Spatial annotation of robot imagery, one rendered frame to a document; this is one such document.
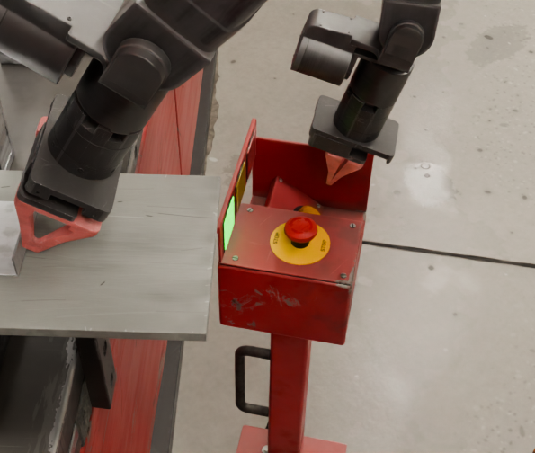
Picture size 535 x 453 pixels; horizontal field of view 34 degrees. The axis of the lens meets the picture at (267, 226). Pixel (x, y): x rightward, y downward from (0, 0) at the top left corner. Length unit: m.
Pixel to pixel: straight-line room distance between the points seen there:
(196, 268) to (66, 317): 0.11
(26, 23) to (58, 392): 0.35
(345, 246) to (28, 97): 0.43
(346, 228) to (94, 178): 0.46
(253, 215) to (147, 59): 0.55
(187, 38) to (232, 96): 2.00
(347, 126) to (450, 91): 1.62
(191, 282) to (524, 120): 1.93
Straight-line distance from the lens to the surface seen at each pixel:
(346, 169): 1.04
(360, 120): 0.99
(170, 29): 0.53
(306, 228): 1.02
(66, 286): 0.72
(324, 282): 1.01
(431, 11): 0.91
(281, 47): 2.73
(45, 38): 0.61
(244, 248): 1.03
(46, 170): 0.66
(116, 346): 1.04
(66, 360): 0.83
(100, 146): 0.65
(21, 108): 1.11
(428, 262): 2.10
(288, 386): 1.32
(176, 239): 0.74
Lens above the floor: 1.54
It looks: 46 degrees down
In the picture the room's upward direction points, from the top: 1 degrees clockwise
